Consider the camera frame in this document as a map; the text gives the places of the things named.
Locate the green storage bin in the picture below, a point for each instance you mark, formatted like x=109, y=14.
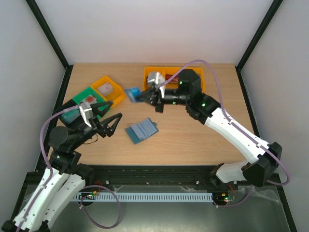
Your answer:
x=87, y=95

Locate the grey slotted cable duct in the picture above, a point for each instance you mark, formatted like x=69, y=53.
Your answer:
x=145, y=197

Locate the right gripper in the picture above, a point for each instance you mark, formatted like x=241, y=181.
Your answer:
x=157, y=99

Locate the red dotted card stack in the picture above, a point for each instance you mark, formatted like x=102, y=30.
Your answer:
x=89, y=99

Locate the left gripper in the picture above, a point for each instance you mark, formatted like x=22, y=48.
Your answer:
x=103, y=128

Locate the white card stack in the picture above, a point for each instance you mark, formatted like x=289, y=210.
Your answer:
x=105, y=89

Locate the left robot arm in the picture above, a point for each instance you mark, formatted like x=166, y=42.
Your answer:
x=64, y=176

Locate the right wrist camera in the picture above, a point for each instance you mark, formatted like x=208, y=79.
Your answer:
x=155, y=79

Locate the teal card stack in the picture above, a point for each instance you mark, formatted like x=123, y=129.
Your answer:
x=70, y=116

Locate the yellow bin with blue cards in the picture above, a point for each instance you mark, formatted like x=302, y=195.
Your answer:
x=200, y=73

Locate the black storage bin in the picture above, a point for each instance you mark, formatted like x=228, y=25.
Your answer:
x=65, y=106

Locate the blue leather card holder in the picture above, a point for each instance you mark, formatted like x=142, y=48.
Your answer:
x=141, y=131

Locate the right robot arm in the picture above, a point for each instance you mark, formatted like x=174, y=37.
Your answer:
x=261, y=157

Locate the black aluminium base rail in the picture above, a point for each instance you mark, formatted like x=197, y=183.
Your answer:
x=198, y=177

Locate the yellow bin left group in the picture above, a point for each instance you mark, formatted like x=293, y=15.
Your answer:
x=118, y=94

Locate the yellow bin with red cards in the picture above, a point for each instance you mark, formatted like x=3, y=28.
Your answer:
x=169, y=71

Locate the yellow bin with black cards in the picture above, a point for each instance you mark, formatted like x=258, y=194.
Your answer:
x=149, y=69

